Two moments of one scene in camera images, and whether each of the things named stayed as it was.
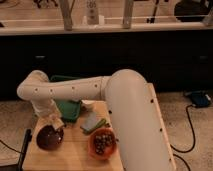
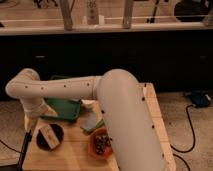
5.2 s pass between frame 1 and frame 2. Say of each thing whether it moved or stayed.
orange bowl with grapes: stayed
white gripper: moved
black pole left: stayed
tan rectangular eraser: moved
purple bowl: stayed
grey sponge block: stayed
